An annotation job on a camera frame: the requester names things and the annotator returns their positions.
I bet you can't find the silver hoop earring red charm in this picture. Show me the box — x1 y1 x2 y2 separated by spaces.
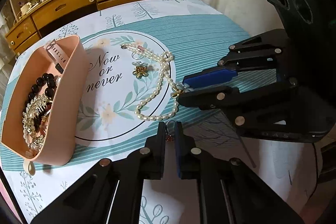
165 120 176 141

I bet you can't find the gold leaf brooch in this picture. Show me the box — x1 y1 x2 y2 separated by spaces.
22 94 52 152

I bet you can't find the printed tablecloth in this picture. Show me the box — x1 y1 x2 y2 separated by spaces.
1 0 316 222

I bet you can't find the pink plastic tray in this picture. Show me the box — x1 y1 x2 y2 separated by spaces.
1 35 89 166

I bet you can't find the pink smart watch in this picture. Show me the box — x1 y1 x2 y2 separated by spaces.
43 39 69 74

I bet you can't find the wooden desk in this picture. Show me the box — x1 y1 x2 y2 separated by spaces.
5 0 141 55

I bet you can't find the white mug on desk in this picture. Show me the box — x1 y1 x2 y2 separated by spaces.
21 2 33 16

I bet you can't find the long pearl necklace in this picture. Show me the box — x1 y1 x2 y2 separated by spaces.
120 43 181 122

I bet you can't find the small pearl bracelet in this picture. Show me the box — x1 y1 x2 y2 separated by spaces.
23 123 44 158

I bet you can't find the black bead bracelet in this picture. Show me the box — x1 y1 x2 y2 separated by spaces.
24 72 58 114

